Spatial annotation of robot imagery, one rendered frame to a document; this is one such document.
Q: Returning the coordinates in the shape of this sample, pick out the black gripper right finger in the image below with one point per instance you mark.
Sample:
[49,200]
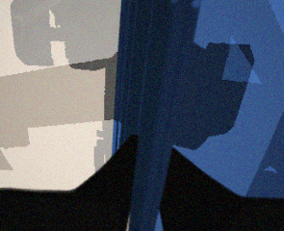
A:
[194,201]

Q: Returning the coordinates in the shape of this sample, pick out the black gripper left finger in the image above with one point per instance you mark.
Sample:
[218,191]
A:
[101,203]

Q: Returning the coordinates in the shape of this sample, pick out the blue plastic tray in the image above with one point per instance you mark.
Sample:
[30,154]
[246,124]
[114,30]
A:
[132,52]
[213,90]

